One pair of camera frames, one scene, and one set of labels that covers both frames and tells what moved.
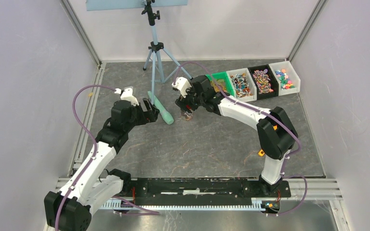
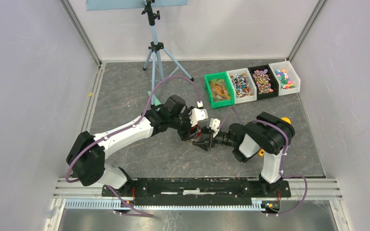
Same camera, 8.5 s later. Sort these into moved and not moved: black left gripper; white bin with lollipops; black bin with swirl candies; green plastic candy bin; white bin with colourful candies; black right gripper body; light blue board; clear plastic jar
Moved: black right gripper body; clear plastic jar; black left gripper
Not moved: light blue board; green plastic candy bin; white bin with colourful candies; white bin with lollipops; black bin with swirl candies
